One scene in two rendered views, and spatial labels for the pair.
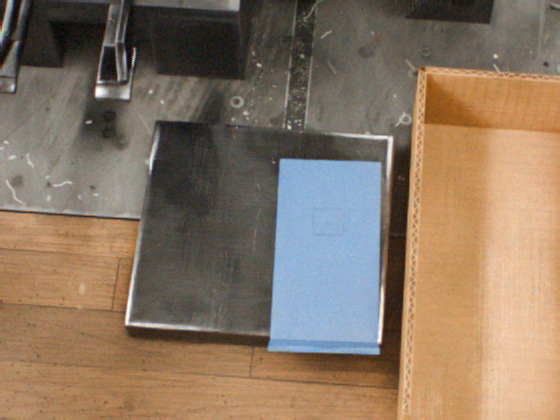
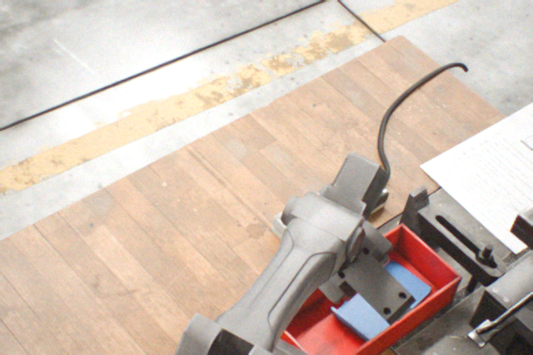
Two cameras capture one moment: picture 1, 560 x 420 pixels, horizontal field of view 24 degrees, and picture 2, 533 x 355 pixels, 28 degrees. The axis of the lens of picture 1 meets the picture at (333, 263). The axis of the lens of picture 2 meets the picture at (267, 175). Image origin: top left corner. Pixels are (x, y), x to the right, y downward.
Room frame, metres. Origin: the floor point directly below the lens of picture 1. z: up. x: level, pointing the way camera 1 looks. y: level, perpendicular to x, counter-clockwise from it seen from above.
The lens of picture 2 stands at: (-0.37, -0.05, 2.12)
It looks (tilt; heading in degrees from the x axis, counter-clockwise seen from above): 47 degrees down; 38
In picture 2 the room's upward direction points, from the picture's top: 11 degrees clockwise
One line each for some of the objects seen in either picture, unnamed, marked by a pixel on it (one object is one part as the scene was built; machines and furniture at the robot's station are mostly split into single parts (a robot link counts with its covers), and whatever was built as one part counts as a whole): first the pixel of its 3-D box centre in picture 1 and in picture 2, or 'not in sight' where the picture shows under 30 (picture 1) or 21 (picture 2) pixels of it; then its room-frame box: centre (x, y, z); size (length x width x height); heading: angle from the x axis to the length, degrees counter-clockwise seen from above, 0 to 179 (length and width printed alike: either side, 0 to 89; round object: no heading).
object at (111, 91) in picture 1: (120, 53); not in sight; (0.51, 0.15, 0.98); 0.07 x 0.02 x 0.01; 178
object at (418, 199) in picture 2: not in sight; (424, 222); (0.61, 0.41, 0.95); 0.06 x 0.03 x 0.09; 88
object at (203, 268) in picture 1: (264, 233); not in sight; (0.42, 0.05, 0.91); 0.17 x 0.16 x 0.02; 88
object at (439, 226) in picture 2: not in sight; (459, 250); (0.61, 0.35, 0.95); 0.15 x 0.03 x 0.10; 88
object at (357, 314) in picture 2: not in sight; (381, 298); (0.48, 0.37, 0.92); 0.15 x 0.07 x 0.03; 4
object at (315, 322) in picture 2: not in sight; (366, 303); (0.45, 0.37, 0.93); 0.25 x 0.12 x 0.06; 178
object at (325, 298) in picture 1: (327, 252); not in sight; (0.39, 0.00, 0.93); 0.15 x 0.07 x 0.03; 0
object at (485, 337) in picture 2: (7, 46); (491, 327); (0.52, 0.22, 0.98); 0.07 x 0.02 x 0.01; 178
